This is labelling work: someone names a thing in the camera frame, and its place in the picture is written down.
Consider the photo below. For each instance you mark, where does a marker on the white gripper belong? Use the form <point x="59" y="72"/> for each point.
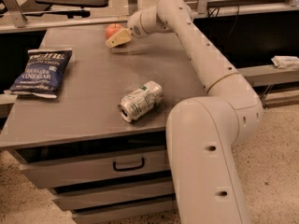
<point x="135" y="27"/>

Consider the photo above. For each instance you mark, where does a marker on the black drawer handle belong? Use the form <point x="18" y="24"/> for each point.
<point x="129" y="166"/>

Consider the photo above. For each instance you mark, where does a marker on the black office chair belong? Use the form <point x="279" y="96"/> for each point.
<point x="62" y="0"/>

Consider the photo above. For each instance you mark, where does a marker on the red apple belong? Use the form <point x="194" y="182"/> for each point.
<point x="112" y="30"/>

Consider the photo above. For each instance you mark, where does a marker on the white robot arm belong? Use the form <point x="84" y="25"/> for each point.
<point x="200" y="131"/>

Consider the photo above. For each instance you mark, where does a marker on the silver 7up can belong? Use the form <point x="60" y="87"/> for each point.
<point x="136" y="104"/>

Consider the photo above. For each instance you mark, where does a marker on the grey drawer cabinet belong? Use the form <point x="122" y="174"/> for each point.
<point x="67" y="145"/>

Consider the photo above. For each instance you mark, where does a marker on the blue vinegar chips bag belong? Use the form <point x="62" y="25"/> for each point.
<point x="43" y="73"/>

